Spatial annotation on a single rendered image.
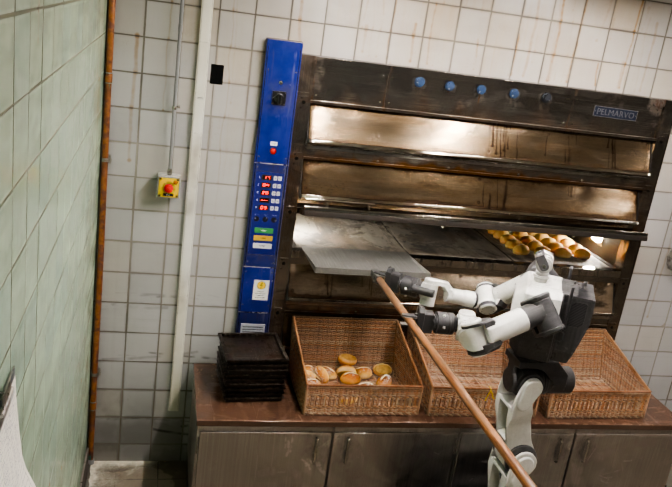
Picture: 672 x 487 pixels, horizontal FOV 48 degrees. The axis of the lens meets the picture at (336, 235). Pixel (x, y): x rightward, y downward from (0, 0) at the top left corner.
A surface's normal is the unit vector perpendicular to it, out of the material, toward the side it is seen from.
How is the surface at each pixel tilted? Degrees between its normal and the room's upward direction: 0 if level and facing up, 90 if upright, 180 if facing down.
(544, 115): 90
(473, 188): 70
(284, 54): 90
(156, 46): 90
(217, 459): 90
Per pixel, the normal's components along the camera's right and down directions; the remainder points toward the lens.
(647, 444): 0.20, 0.32
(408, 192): 0.24, -0.03
